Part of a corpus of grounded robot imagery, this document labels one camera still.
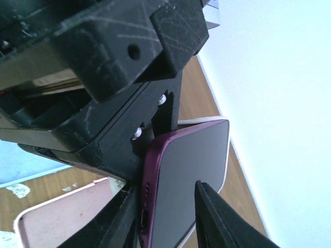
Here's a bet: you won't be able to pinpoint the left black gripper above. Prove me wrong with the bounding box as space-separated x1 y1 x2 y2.
1 1 209 145

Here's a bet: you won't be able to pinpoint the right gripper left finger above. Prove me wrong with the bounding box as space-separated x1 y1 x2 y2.
60 184 138 247

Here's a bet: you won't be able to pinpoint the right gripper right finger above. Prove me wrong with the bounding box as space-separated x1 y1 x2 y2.
194 181 278 247

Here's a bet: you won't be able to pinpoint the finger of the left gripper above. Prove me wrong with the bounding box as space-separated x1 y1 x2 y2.
152 74 182 137
19 98 160 183

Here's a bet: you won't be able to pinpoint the purple phone from white case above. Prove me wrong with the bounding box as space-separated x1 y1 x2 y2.
139 118 230 247

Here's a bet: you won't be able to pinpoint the pink phone case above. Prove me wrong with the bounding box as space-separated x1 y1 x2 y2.
13 178 122 247

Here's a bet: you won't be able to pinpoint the white debris flakes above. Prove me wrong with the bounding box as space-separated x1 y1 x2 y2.
0 178 125 248

